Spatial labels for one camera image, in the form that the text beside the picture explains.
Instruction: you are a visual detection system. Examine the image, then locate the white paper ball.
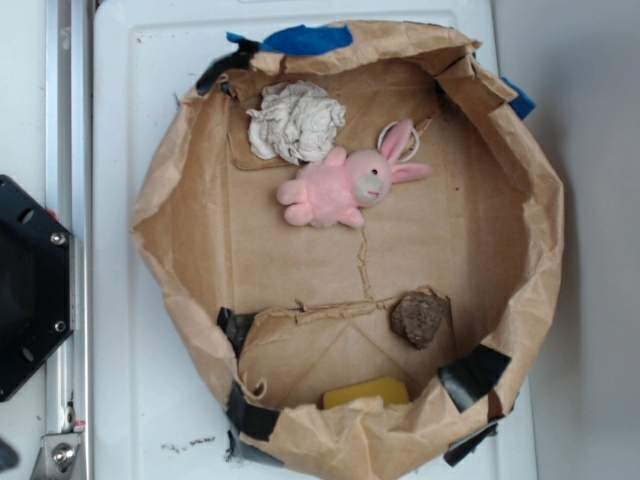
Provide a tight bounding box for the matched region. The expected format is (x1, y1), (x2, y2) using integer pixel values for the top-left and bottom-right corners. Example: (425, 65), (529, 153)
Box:
(246, 80), (347, 165)

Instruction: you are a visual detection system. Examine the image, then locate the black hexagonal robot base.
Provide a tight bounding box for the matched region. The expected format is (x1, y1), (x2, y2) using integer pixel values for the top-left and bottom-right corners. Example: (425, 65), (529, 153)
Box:
(1, 175), (73, 402)

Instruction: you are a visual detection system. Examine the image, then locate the pink plush bunny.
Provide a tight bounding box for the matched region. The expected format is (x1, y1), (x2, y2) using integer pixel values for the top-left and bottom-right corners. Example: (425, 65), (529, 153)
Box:
(276, 119), (432, 229)

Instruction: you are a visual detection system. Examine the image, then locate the brown paper bag bin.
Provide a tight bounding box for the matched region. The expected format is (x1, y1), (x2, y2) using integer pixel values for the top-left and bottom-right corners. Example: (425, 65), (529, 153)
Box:
(132, 21), (564, 479)

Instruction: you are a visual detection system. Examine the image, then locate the brown rock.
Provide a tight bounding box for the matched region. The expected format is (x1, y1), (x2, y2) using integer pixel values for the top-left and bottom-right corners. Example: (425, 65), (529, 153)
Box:
(390, 290), (451, 350)

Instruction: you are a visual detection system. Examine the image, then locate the yellow sponge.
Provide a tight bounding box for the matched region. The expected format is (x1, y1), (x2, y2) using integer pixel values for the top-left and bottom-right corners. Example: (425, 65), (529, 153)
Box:
(322, 376), (410, 409)

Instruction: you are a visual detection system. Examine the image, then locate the white plastic tray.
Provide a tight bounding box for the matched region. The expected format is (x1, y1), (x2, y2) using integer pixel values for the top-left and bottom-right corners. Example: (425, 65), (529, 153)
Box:
(92, 0), (540, 480)

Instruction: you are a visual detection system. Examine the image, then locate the aluminium frame rail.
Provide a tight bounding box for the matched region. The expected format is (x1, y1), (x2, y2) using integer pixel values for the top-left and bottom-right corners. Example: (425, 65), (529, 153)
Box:
(45, 1), (97, 479)

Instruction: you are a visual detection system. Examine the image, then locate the metal corner bracket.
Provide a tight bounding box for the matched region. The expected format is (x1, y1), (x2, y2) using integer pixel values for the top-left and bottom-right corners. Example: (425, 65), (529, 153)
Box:
(30, 432), (82, 480)

